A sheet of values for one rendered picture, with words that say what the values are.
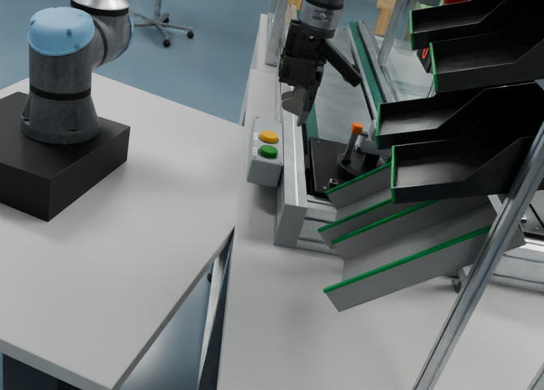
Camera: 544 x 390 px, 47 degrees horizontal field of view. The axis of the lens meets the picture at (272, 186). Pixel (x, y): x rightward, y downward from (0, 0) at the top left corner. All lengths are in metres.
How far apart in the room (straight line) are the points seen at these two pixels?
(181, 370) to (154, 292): 1.06
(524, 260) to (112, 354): 0.82
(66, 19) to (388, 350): 0.83
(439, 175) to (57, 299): 0.62
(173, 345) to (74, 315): 1.18
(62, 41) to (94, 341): 0.55
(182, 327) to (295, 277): 1.12
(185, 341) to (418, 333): 1.19
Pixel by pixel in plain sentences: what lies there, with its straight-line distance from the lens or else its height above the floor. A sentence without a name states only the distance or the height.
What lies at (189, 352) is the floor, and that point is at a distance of 2.19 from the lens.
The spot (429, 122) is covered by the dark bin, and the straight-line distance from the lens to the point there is 1.03.
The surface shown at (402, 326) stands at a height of 0.86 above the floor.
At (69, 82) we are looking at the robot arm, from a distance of 1.26.
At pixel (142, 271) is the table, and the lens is 1.13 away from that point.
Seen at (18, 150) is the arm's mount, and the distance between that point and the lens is 1.27.
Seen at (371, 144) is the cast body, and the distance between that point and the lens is 1.31.
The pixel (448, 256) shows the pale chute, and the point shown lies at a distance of 0.88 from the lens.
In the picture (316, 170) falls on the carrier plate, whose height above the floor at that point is 0.97.
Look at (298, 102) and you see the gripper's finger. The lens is 1.27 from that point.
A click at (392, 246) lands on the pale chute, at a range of 1.01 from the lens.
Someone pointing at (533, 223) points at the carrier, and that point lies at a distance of 1.43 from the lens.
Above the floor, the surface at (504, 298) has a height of 0.86.
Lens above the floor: 1.59
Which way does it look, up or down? 31 degrees down
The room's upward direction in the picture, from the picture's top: 14 degrees clockwise
